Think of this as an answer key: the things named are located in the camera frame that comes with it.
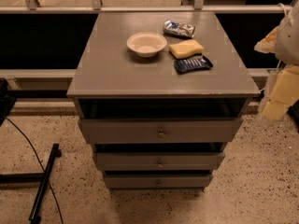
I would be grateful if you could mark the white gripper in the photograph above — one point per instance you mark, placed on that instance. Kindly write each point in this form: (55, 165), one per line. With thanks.
(289, 42)

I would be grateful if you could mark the grey top drawer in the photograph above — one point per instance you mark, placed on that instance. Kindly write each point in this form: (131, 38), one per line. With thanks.
(154, 131)

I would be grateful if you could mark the grey drawer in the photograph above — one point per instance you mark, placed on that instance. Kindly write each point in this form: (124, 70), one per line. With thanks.
(154, 131)
(155, 161)
(157, 181)

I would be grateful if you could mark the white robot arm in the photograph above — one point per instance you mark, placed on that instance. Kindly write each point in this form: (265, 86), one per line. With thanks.
(286, 49)

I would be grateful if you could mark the grey wooden drawer cabinet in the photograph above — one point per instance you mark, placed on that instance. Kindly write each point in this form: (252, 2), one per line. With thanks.
(112, 82)

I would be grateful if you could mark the grey middle drawer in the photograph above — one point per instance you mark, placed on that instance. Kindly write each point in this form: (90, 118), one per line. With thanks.
(155, 161)

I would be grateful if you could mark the grey bottom drawer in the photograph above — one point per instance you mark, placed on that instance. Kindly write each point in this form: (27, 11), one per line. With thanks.
(157, 181)

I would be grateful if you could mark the dark blue snack packet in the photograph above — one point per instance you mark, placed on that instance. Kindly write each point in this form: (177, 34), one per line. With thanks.
(185, 66)

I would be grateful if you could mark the yellow sponge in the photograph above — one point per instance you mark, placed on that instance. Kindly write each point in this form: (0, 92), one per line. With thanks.
(186, 49)

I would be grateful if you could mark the silver crumpled snack bag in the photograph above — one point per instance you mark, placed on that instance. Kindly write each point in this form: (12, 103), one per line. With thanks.
(179, 29)

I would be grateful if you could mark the black metal stand base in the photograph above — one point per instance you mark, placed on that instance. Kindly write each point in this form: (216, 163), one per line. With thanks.
(42, 179)

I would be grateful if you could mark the black equipment at left edge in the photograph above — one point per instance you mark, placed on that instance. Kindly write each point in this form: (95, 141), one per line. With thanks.
(6, 102)

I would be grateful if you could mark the metal railing frame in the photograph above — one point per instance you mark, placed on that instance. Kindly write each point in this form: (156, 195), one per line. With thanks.
(43, 40)

